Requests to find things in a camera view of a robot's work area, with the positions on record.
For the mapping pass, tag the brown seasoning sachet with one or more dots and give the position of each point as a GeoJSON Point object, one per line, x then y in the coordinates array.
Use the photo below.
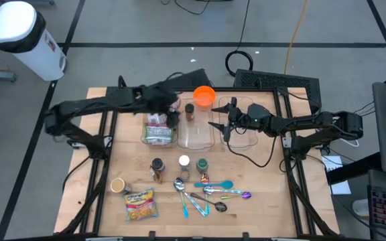
{"type": "Point", "coordinates": [159, 177]}

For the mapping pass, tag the orange plastic bowl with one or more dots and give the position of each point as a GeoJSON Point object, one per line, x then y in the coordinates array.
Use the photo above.
{"type": "Point", "coordinates": [204, 97]}

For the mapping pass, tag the teal plastic spoon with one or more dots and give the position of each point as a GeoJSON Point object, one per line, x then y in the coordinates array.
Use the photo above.
{"type": "Point", "coordinates": [226, 184]}

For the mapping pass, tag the red Maruchan ramen packet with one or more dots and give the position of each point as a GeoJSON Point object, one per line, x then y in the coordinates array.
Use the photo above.
{"type": "Point", "coordinates": [156, 120]}

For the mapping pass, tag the white paper sheet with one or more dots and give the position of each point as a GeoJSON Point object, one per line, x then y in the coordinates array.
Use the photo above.
{"type": "Point", "coordinates": [330, 164]}
{"type": "Point", "coordinates": [342, 188]}

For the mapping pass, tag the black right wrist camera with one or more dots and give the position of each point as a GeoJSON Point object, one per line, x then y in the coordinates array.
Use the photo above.
{"type": "Point", "coordinates": [258, 115]}

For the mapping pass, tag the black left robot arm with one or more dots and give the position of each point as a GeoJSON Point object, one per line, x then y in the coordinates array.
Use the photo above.
{"type": "Point", "coordinates": [89, 103]}

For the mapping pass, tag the black table frame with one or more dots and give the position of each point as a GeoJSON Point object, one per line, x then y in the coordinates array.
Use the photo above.
{"type": "Point", "coordinates": [100, 207]}

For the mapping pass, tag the white trash can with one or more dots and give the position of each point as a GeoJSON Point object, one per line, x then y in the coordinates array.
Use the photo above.
{"type": "Point", "coordinates": [15, 23]}

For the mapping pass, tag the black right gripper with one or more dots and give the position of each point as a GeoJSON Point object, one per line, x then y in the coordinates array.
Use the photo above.
{"type": "Point", "coordinates": [238, 120]}

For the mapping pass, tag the yellow Maruchan ramen packet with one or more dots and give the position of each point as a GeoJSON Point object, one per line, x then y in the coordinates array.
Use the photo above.
{"type": "Point", "coordinates": [141, 207]}

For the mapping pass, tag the tan lid jar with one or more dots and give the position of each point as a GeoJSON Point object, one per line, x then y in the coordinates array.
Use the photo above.
{"type": "Point", "coordinates": [117, 185]}

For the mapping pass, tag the silver metal bracket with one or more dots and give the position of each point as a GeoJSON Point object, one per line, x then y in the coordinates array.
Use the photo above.
{"type": "Point", "coordinates": [287, 142]}

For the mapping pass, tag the white lid spice jar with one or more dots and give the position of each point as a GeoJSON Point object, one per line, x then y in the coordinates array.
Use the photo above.
{"type": "Point", "coordinates": [184, 160]}

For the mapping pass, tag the black desk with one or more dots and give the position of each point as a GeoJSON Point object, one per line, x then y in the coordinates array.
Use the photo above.
{"type": "Point", "coordinates": [357, 167]}

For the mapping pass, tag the clear plastic bin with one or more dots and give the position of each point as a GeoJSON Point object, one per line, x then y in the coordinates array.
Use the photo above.
{"type": "Point", "coordinates": [250, 100]}
{"type": "Point", "coordinates": [196, 134]}
{"type": "Point", "coordinates": [142, 134]}

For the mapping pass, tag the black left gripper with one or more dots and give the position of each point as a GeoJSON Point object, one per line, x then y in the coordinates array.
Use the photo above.
{"type": "Point", "coordinates": [161, 98]}

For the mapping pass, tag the green oregano jar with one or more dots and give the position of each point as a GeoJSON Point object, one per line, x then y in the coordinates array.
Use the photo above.
{"type": "Point", "coordinates": [202, 164]}

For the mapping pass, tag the white computer mouse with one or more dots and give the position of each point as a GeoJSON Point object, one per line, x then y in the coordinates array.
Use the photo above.
{"type": "Point", "coordinates": [360, 207]}

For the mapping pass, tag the small cork stoppered jar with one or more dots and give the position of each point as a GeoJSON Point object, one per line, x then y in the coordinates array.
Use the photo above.
{"type": "Point", "coordinates": [185, 175]}

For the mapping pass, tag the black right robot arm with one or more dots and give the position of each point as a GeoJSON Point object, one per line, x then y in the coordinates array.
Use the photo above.
{"type": "Point", "coordinates": [300, 124]}

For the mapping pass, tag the black angled panel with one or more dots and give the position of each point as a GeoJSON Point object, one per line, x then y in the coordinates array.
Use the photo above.
{"type": "Point", "coordinates": [189, 80]}

